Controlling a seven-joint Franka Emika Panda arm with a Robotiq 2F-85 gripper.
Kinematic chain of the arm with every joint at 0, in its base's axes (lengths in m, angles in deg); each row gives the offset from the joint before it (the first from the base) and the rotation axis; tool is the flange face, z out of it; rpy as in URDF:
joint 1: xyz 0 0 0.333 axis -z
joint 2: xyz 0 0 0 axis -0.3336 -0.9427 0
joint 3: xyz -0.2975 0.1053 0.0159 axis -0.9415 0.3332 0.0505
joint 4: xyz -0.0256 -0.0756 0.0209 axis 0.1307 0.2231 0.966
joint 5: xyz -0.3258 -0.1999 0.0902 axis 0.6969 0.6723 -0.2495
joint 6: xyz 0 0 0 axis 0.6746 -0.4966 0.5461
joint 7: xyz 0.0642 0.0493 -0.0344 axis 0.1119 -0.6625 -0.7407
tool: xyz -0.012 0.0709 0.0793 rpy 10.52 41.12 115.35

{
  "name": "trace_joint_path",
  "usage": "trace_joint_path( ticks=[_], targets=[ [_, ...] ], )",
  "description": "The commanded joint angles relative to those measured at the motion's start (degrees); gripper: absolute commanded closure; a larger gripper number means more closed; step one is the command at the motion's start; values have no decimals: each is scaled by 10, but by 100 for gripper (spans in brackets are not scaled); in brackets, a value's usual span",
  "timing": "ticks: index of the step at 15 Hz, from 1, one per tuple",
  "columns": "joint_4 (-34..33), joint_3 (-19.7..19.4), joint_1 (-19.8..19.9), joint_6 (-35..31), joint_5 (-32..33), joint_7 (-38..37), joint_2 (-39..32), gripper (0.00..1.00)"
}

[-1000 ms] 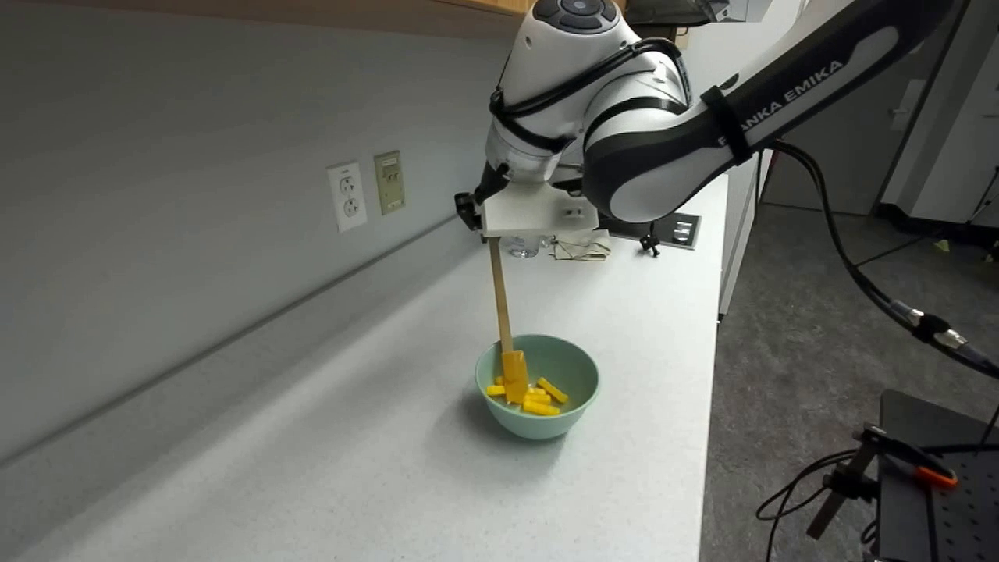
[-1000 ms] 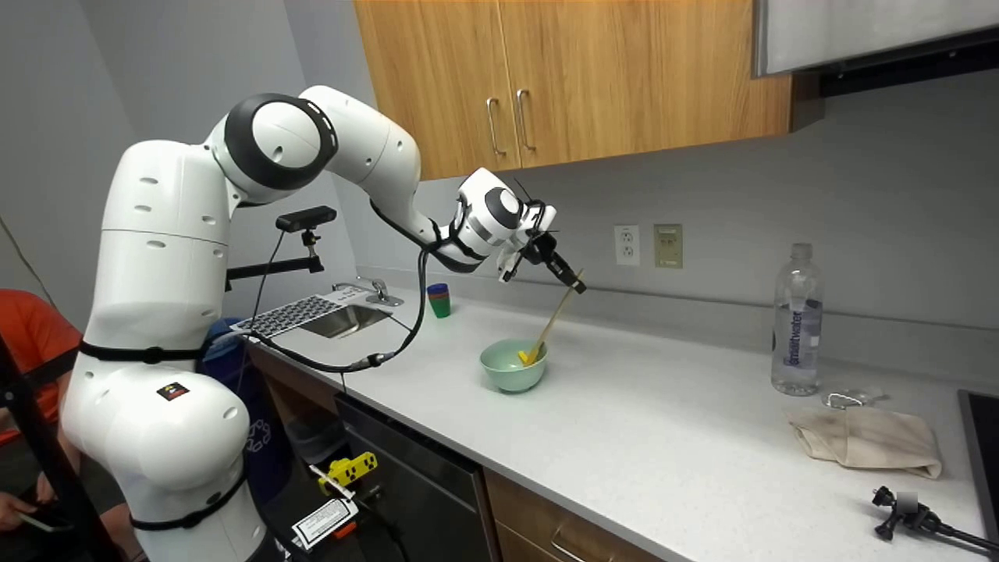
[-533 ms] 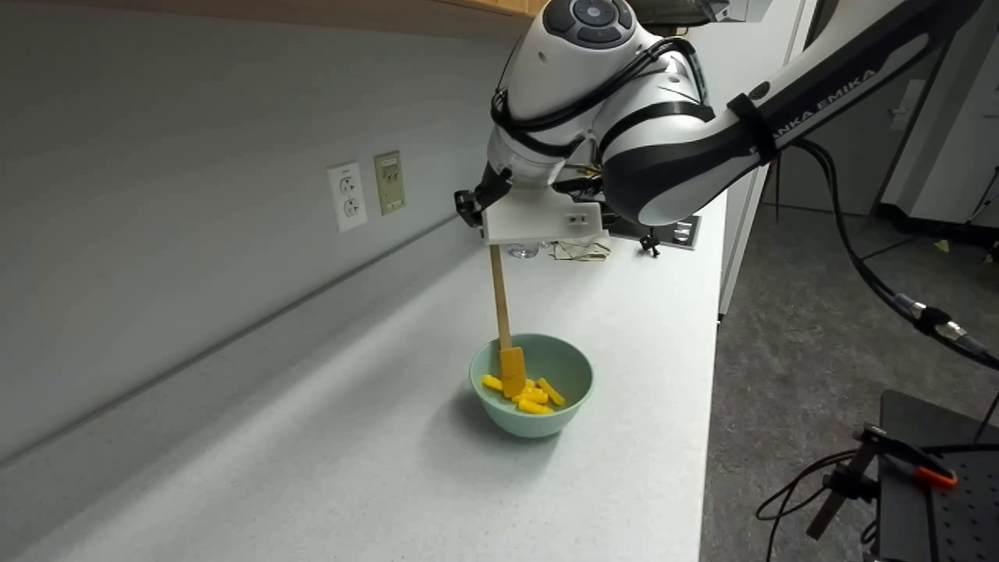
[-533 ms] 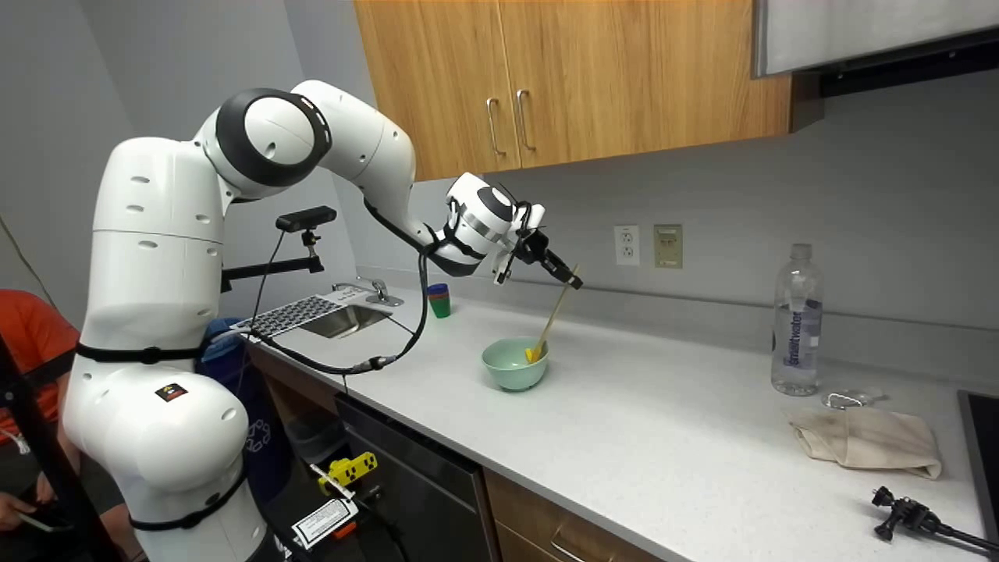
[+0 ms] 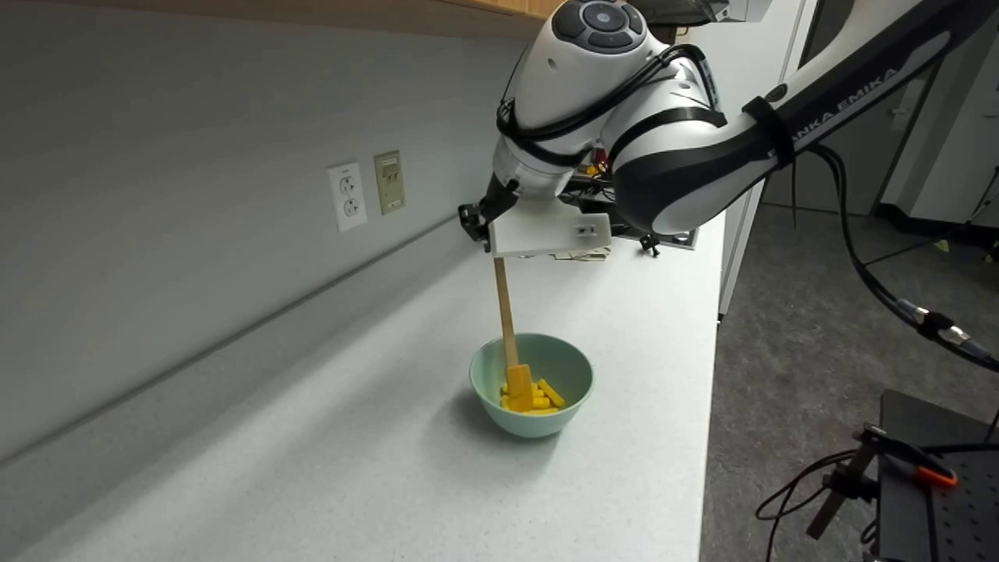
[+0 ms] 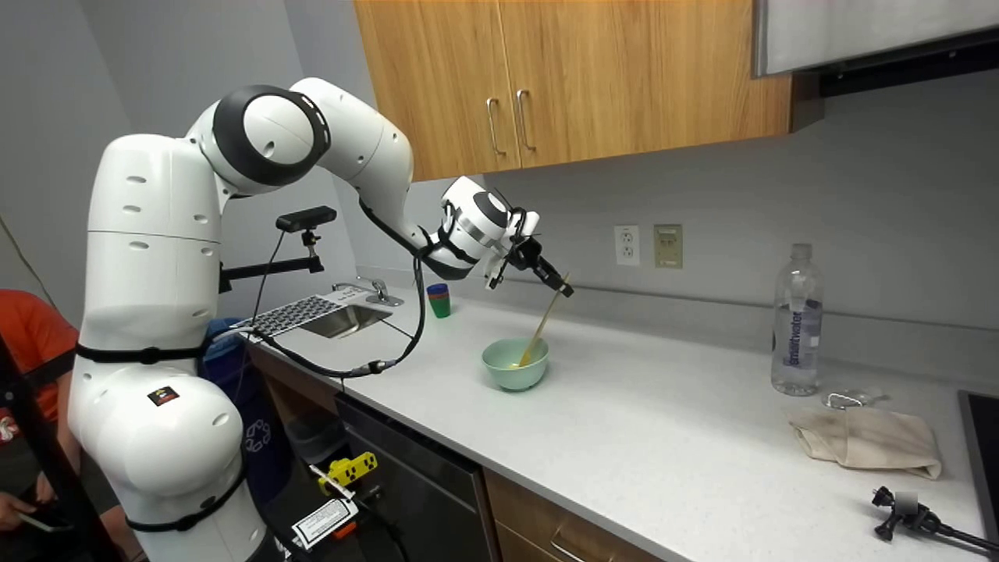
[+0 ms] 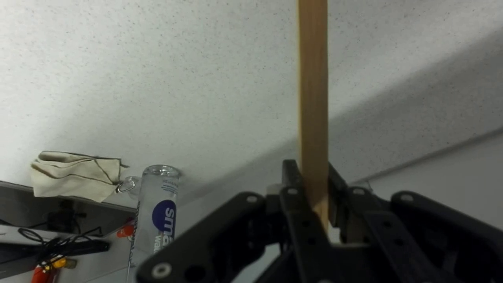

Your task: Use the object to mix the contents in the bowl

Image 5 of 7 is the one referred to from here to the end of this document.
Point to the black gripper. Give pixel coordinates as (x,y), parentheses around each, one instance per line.
(474,220)

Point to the wooden spoon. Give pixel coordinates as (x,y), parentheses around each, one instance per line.
(505,308)

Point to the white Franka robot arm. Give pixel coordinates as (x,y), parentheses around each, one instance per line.
(666,175)

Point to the mint green bowl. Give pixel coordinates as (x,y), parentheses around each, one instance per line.
(542,422)

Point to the black tripod stand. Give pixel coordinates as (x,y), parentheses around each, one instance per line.
(832,486)

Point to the black perforated table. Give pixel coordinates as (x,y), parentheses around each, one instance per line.
(937,519)

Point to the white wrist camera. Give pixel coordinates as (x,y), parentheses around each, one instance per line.
(542,232)

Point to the beige wall switch plate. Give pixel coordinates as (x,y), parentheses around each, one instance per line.
(387,181)

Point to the white wall power outlet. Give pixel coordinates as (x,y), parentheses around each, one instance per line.
(346,195)

